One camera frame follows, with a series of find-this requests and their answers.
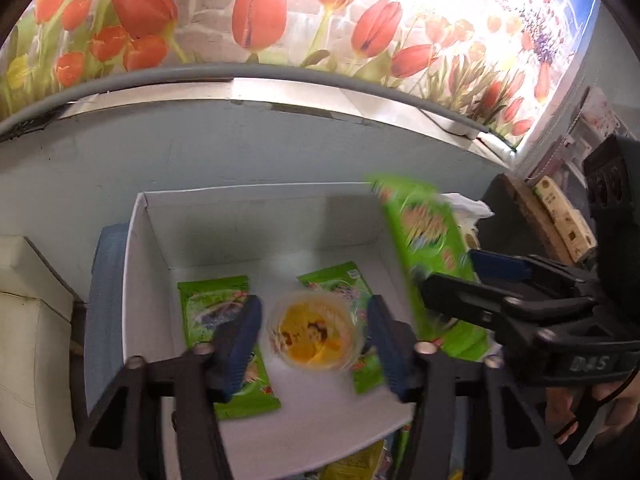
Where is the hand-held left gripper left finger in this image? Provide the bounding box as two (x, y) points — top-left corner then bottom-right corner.
(57, 295), (263, 480)

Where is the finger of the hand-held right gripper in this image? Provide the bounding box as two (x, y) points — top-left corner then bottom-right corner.
(467, 249), (596, 301)
(420, 272), (556, 351)

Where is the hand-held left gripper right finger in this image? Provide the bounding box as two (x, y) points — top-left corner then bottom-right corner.
(365, 295), (573, 480)

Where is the green snack packet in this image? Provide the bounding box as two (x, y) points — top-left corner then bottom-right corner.
(297, 261), (396, 395)
(367, 172), (490, 361)
(177, 275), (282, 421)

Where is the yellow jelly cup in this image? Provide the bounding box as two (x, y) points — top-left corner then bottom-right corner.
(267, 290), (363, 372)

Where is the white cardboard box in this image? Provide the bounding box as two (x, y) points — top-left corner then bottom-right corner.
(121, 182), (426, 480)

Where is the person's right hand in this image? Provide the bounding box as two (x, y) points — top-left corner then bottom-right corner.
(544, 370), (640, 446)

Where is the brown stone counter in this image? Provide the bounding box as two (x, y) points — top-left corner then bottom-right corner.
(502, 172), (596, 266)

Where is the beige printed carton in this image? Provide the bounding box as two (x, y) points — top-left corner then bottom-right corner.
(552, 207), (598, 263)
(532, 175), (573, 218)

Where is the yellow snack packet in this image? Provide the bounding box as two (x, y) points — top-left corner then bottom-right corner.
(320, 439), (386, 480)

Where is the clear plastic storage unit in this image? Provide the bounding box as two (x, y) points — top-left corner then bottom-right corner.
(542, 110), (606, 181)

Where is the floral printed box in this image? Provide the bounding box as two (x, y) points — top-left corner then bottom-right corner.
(575, 87), (626, 136)

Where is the cream leather sofa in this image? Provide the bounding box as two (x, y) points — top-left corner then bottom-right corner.
(0, 235), (88, 480)

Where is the white window sill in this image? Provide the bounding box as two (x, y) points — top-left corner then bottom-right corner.
(57, 77), (516, 161)

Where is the grey blind bottom rod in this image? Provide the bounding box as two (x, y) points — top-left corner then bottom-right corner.
(0, 62), (516, 151)

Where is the tulip print roller blind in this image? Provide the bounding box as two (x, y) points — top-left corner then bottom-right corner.
(0, 0), (601, 151)

